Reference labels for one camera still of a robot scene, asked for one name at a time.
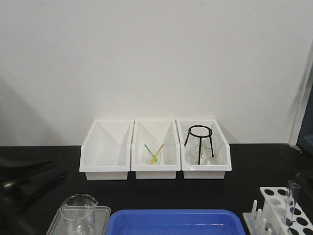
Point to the small metal tray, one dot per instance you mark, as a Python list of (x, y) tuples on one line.
[(102, 214)]

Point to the yellow green plastic stirrers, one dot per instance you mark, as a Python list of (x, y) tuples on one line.
[(154, 156)]

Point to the left white storage bin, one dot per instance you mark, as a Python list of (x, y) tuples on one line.
[(106, 150)]

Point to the clear glass beaker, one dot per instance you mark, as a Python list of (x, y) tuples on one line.
[(78, 214)]

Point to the clear glass test tube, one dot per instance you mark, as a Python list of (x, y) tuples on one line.
[(293, 203)]

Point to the middle white storage bin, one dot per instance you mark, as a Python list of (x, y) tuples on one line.
[(154, 133)]

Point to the black wire tripod stand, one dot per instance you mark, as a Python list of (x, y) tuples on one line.
[(199, 134)]

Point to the blue plastic tray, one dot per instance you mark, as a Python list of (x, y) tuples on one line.
[(174, 222)]

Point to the right white storage bin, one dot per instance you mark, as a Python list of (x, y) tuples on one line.
[(221, 148)]

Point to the grey window frame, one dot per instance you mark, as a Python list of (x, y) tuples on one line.
[(302, 98)]

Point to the white test tube rack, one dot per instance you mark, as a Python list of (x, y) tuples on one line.
[(276, 217)]

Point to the white storage bin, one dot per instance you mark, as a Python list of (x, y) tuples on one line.
[(154, 133), (106, 150), (221, 148)]

